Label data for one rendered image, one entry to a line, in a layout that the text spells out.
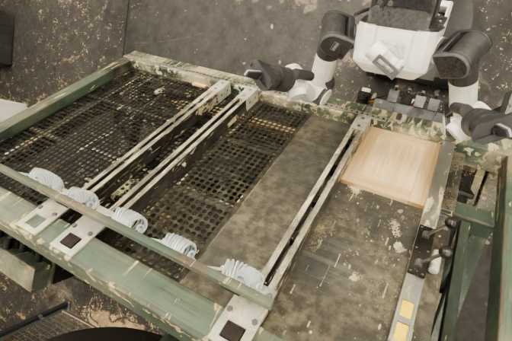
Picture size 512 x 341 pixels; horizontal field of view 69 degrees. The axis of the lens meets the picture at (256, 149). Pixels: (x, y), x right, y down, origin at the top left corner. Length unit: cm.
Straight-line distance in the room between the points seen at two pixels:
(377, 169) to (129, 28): 288
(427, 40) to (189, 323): 110
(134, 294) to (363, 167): 97
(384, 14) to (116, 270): 116
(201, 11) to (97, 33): 122
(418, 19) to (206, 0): 232
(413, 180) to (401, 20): 61
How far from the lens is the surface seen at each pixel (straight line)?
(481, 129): 110
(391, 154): 167
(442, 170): 162
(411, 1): 135
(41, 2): 490
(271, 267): 115
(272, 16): 306
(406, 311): 118
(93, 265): 124
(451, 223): 126
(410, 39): 136
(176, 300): 109
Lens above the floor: 269
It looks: 65 degrees down
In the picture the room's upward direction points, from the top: 94 degrees counter-clockwise
